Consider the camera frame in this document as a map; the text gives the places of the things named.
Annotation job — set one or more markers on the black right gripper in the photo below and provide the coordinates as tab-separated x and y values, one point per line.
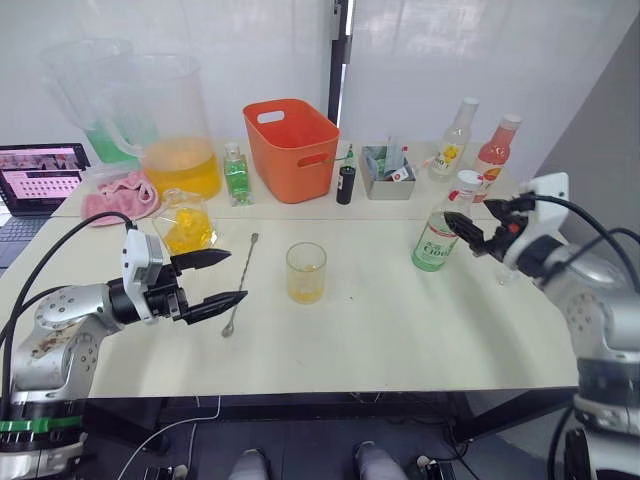
507	235

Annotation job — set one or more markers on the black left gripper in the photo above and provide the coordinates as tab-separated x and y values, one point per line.
167	295

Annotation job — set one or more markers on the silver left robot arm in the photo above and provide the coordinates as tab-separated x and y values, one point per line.
60	320

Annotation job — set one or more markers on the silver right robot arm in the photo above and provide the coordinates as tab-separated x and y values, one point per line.
600	310

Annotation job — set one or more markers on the long metal bar spoon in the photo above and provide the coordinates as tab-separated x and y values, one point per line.
243	280

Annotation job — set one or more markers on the square bottle with yellow liquid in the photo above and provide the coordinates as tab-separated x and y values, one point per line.
187	230

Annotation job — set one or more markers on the green label bottle, white cap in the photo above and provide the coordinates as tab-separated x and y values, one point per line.
435	247

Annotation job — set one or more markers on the pink juice bottle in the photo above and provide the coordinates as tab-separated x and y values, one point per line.
495	150

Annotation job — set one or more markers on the clear bottle with yellow label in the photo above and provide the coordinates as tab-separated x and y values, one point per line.
452	150

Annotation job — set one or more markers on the clear drinking glass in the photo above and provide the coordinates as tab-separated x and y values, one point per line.
305	280

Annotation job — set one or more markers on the square metal tin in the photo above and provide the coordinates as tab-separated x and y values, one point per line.
392	189

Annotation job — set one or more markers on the square bottle with green liquid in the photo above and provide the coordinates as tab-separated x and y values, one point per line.
238	177

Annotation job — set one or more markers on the clear pitcher with orange liquid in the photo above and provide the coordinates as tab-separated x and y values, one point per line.
182	167

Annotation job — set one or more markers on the small black bottle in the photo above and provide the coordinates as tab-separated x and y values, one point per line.
345	185

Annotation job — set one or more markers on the clear pitcher with green liquid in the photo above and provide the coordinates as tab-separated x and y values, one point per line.
107	142

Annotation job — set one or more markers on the red and white sachet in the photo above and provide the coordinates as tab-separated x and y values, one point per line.
400	173

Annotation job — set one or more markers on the green sachets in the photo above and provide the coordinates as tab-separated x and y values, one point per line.
377	162

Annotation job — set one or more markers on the pink towel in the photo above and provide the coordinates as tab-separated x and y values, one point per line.
120	197

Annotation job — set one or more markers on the orange plastic basket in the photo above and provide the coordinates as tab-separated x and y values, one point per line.
295	155

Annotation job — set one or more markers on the grey rounded shape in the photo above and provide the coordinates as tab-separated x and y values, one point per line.
250	465
377	462

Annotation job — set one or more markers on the black laptop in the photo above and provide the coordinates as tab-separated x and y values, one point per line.
40	180

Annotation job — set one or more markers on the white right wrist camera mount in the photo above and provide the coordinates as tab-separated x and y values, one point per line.
550	187

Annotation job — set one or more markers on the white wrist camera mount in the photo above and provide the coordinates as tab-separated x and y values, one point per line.
550	187
140	255

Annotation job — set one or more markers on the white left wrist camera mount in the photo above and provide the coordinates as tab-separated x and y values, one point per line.
140	255

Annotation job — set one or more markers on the black table frame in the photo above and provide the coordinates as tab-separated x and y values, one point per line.
310	410

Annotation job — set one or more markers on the black vertical post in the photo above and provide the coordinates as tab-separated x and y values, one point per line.
339	65

